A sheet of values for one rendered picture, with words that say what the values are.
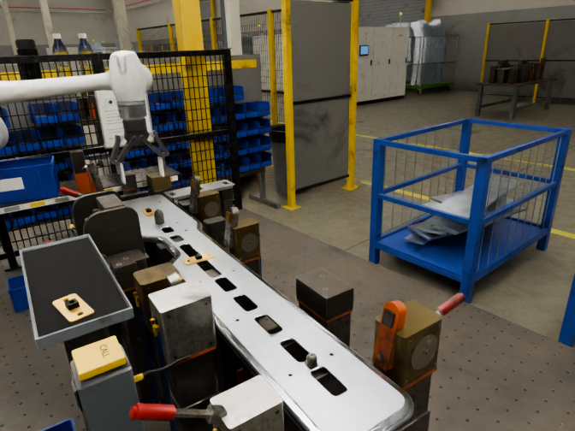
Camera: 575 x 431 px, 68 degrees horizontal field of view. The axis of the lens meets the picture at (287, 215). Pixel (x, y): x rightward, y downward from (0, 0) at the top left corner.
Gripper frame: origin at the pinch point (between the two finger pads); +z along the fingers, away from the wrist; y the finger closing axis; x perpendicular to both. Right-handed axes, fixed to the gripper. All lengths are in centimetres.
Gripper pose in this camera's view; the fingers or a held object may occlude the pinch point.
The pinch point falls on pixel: (143, 176)
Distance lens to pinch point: 160.3
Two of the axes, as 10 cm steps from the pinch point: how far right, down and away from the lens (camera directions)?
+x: 5.5, 2.9, -7.8
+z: 0.3, 9.3, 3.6
